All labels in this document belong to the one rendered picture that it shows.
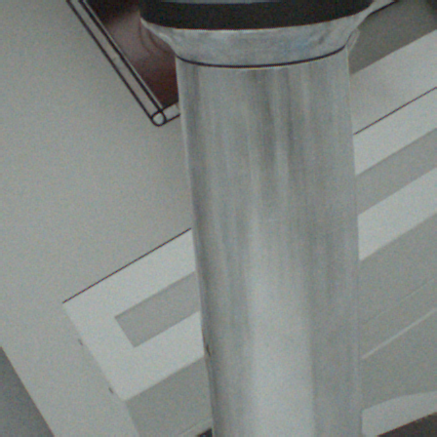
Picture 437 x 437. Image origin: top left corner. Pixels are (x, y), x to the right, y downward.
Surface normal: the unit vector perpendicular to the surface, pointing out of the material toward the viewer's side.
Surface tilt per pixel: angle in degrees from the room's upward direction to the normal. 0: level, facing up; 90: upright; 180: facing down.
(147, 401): 90
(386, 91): 0
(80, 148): 0
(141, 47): 0
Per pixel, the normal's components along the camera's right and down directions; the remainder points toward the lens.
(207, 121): -0.66, 0.34
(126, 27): -0.07, -0.45
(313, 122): 0.47, 0.31
